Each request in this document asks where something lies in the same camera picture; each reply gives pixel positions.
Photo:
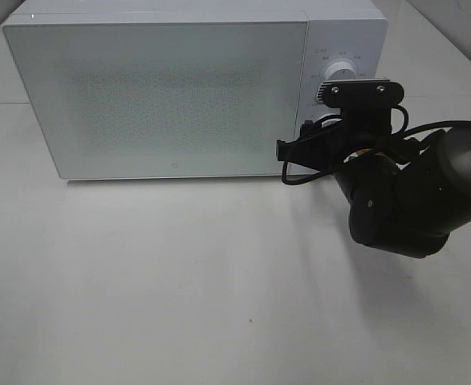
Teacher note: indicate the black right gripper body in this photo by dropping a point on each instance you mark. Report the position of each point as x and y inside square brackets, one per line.
[358, 129]

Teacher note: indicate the white microwave oven body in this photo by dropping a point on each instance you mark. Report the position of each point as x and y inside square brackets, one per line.
[353, 30]

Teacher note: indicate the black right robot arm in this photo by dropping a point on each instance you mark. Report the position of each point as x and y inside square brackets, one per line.
[407, 189]

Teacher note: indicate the white upper power knob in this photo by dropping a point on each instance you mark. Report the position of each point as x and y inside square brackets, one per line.
[340, 69]

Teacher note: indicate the white microwave door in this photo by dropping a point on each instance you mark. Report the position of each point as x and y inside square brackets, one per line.
[130, 101]

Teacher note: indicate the white timer knob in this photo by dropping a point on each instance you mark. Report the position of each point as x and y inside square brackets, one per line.
[327, 119]

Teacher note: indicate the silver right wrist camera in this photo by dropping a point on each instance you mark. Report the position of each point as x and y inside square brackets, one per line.
[359, 94]

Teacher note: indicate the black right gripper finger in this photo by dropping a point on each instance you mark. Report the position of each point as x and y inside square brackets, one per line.
[296, 151]
[314, 129]

